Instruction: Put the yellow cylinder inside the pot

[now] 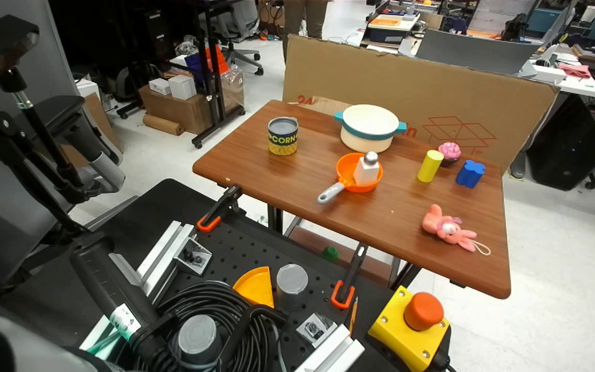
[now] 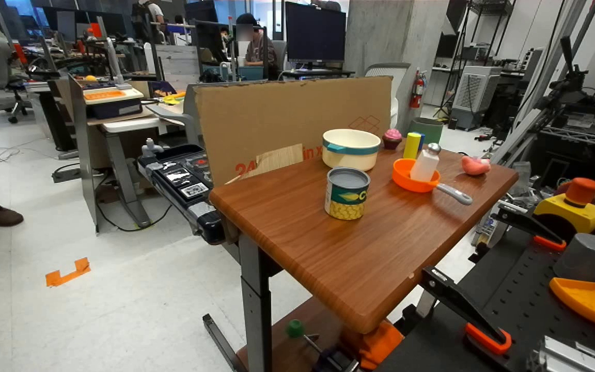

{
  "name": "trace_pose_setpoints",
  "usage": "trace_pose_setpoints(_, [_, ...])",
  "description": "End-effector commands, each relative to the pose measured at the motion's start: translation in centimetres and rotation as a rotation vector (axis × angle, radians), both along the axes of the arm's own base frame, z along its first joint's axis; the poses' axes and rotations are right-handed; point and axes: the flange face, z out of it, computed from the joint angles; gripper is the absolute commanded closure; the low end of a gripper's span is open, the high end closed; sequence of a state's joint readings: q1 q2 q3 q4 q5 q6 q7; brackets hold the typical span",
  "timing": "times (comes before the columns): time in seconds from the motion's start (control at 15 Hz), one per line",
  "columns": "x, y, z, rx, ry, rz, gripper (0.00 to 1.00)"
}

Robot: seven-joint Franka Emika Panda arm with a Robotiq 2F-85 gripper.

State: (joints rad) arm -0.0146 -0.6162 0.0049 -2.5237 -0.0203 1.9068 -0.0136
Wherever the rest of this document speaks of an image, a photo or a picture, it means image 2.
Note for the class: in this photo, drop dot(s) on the yellow cylinder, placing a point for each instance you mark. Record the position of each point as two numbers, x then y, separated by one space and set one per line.
412 144

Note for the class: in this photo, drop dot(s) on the cream pot teal trim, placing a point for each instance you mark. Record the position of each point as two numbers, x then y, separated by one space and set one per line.
350 146

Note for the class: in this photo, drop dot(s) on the gray cylinder block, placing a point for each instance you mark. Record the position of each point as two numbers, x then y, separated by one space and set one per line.
586 254

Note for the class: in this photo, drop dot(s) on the corn tin can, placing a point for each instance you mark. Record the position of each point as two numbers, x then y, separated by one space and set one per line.
345 195

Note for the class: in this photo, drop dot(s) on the brown cardboard sheet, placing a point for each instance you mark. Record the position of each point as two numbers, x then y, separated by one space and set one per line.
290 116

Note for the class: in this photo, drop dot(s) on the orange toy frying pan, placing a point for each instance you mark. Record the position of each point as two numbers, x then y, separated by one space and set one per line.
401 177

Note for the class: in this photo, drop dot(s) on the pink cupcake toy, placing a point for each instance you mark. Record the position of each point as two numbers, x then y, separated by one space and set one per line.
391 137

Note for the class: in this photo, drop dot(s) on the black labelled equipment rack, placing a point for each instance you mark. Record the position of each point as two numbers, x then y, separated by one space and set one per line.
185 183

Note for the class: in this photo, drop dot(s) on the white salt shaker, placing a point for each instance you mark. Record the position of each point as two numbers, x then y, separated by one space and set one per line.
427 163

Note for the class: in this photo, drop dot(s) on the gray metal table leg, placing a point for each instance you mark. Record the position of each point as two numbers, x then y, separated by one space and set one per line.
254 311

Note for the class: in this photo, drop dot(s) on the small green knob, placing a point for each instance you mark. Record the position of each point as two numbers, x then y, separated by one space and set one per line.
296 328

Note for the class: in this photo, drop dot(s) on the seated person dark hair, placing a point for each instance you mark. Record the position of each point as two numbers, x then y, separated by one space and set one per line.
258 48

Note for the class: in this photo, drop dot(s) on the red fire extinguisher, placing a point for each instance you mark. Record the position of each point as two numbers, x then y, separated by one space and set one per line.
415 92

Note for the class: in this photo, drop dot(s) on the black computer monitor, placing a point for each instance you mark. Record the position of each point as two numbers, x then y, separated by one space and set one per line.
315 33

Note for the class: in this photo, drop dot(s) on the orange clamp part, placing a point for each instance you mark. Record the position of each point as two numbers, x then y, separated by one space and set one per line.
380 341

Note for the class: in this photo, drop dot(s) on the pink plush toy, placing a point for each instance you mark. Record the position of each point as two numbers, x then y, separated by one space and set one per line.
475 166

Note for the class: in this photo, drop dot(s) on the gray office desk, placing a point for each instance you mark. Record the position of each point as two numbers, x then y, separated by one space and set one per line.
115 137

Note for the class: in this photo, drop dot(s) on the white ventilated unit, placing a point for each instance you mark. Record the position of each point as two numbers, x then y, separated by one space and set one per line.
475 88

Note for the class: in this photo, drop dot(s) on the black desktop printer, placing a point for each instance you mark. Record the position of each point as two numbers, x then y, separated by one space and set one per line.
108 99

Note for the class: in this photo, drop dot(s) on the black perforated board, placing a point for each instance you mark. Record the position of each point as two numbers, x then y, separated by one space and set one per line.
517 301

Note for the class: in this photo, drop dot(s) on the yellow emergency stop box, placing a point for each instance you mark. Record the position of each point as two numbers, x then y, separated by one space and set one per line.
572 206

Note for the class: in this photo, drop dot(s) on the orange triangular plastic piece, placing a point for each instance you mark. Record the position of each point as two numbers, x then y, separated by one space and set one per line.
587 297

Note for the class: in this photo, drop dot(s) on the orange floor bracket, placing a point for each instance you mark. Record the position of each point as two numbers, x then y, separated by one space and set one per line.
66 272

